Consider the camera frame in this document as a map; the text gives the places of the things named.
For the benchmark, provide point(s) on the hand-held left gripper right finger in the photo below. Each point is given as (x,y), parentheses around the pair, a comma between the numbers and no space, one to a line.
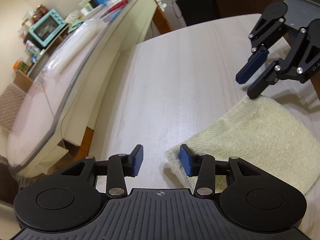
(186,161)

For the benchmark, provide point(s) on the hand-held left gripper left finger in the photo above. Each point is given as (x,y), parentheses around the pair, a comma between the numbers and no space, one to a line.
(138,160)

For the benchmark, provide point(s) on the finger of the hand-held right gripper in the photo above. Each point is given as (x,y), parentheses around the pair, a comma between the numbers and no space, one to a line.
(253,65)
(260,85)

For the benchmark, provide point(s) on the pale yellow towel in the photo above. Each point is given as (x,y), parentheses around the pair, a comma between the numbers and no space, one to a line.
(250,135)

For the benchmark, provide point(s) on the black upright case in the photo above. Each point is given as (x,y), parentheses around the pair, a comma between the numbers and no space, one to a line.
(192,0)

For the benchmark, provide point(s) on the white power strip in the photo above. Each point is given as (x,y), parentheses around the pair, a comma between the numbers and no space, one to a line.
(160,1)

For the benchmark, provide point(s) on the cream dining table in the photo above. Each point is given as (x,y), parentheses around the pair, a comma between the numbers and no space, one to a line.
(117,42)

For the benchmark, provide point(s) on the clear plastic bag roll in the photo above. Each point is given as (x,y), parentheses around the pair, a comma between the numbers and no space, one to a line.
(75,47)

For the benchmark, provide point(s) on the wooden shelf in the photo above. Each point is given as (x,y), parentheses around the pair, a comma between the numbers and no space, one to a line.
(22,82)

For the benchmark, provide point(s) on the patterned chair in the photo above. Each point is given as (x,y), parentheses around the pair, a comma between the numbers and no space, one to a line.
(11,102)

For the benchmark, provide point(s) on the green jar with orange lid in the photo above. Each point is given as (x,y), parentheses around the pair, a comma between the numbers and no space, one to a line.
(21,67)

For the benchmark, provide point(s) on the green and white packet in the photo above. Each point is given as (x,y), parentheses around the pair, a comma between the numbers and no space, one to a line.
(32,48)

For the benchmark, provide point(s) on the teal toaster oven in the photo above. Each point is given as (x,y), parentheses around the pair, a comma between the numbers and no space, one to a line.
(47,31)

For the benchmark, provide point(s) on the black charger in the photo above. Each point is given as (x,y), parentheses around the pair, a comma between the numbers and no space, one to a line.
(93,3)

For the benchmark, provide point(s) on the red jar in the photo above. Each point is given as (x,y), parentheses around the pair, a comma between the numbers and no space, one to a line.
(42,9)
(37,16)

